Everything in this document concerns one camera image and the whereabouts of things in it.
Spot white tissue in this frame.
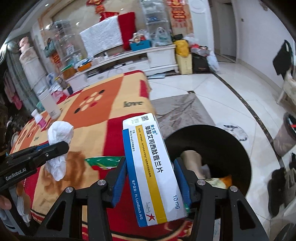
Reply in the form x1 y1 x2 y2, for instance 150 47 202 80
45 121 74 181

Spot cat face round stool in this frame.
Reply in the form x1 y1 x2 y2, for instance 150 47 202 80
222 124 248 142

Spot grey patterned waste basket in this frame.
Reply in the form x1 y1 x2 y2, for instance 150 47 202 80
273 113 295 157

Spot black round trash bin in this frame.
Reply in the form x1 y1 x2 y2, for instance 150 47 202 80
165 125 251 196

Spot black shopping bag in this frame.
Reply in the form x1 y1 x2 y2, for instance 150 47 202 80
192 53 210 74

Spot glass display shelf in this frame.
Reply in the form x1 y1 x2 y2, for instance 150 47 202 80
140 0 170 35

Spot grey floor rug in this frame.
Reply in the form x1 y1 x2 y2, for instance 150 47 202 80
151 93 215 138

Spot white TV cabinet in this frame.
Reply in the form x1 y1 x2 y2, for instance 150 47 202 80
66 44 179 92

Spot yellow bag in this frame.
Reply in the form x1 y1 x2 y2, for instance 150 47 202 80
174 39 190 57

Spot blue storage basket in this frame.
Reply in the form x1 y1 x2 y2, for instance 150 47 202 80
129 40 151 51

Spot white cloth covered TV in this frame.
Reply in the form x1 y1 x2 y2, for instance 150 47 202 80
79 16 123 56

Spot brown paper cup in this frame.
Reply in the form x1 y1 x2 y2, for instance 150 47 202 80
181 150 206 179

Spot small white pink bottle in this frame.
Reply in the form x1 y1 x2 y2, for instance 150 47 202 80
31 109 46 128

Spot black jacket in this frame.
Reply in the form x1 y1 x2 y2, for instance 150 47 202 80
273 40 293 79

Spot white floral chair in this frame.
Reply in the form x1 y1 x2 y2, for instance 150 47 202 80
276 68 295 105

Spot cream paper shopping bag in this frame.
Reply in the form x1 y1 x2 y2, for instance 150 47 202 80
176 54 193 75

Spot white thermos bottle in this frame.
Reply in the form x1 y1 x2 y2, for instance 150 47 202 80
39 89 61 120

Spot orange red patterned blanket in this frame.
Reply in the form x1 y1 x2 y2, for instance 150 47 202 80
24 70 191 240

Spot black boots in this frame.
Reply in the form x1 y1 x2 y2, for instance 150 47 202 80
267 153 295 217

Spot green red torn wrapper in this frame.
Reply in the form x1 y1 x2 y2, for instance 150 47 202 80
85 156 123 171

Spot clear plastic bag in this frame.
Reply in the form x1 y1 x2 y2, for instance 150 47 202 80
152 27 172 47

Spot red chinese knot decoration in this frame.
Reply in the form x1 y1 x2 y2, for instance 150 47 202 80
86 0 105 14

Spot white blue medicine box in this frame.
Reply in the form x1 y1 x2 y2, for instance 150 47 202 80
122 113 187 227

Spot orange bread wrapper bag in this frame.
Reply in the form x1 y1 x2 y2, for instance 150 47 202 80
205 175 232 189

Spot red pillow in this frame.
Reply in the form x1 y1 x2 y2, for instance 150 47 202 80
117 11 137 51

